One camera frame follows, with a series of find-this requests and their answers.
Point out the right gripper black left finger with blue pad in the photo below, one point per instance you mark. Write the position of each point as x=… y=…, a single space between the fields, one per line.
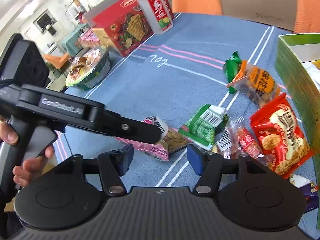
x=112 y=166

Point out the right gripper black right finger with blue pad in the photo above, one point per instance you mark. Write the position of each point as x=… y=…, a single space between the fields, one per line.
x=208 y=167

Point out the white bottle red label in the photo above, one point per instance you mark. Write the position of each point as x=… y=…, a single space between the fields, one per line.
x=158 y=15

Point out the red cracker box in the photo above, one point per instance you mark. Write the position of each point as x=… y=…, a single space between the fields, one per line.
x=121 y=25

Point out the pink cookie packet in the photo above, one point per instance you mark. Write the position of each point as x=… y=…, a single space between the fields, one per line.
x=170 y=142

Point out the green cardboard box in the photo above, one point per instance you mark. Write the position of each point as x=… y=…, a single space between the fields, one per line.
x=296 y=54

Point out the instant noodle bowl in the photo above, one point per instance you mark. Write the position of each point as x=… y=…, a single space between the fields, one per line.
x=89 y=68

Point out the green small snack packet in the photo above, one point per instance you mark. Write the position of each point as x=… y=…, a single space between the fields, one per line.
x=232 y=66

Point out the brown cardboard bag blue handles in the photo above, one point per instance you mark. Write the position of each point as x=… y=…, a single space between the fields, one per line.
x=281 y=13

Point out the right orange chair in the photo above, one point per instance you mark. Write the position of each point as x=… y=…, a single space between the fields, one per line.
x=307 y=17

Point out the large red rice cracker packet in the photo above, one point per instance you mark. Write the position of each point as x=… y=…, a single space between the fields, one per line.
x=278 y=133

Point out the clear red small packet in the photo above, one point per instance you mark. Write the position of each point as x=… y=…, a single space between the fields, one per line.
x=236 y=140

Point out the person's left hand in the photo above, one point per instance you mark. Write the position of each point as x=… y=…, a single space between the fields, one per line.
x=31 y=168

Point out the blue striped tablecloth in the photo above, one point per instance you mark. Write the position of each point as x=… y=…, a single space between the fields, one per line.
x=171 y=76

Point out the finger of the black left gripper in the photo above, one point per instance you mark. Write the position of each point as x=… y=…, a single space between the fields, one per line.
x=135 y=130

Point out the green white snack packet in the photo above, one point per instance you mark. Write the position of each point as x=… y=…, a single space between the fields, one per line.
x=204 y=125

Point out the orange clear biscuit packet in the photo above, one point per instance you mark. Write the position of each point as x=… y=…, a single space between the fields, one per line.
x=255 y=83

